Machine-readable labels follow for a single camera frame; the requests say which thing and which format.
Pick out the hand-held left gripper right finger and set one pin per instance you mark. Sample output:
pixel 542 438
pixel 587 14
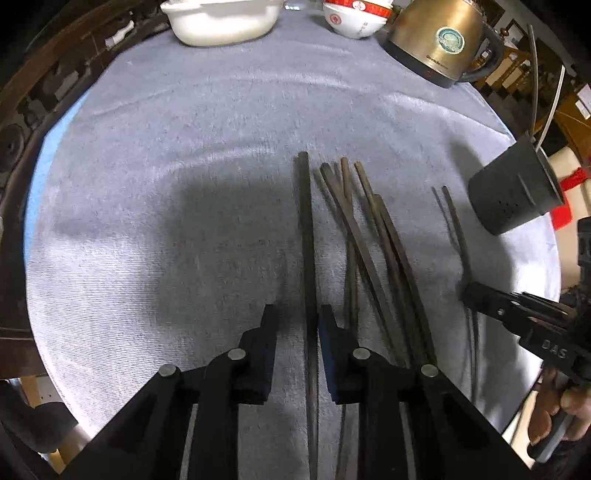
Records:
pixel 328 364

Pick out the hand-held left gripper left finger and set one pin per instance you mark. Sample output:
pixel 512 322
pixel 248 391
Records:
pixel 265 364

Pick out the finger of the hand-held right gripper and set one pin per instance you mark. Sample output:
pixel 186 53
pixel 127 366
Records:
pixel 494 302

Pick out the thin metal chopstick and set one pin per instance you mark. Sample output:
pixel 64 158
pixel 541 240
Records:
pixel 441 207
pixel 534 92
pixel 554 106
pixel 455 226

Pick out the grey chopstick holder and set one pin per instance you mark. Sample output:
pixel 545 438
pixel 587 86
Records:
pixel 508 189

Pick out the person's right hand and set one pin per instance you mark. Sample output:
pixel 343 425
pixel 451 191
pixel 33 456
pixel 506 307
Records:
pixel 545 406

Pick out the grey towel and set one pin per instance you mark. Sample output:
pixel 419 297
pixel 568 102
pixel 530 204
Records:
pixel 184 184

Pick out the gold electric kettle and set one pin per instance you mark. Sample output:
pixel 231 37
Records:
pixel 429 41

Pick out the red and white bowl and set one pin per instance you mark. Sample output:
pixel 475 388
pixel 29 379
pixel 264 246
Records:
pixel 355 25
pixel 360 4

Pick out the white pot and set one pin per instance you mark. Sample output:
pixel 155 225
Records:
pixel 217 23

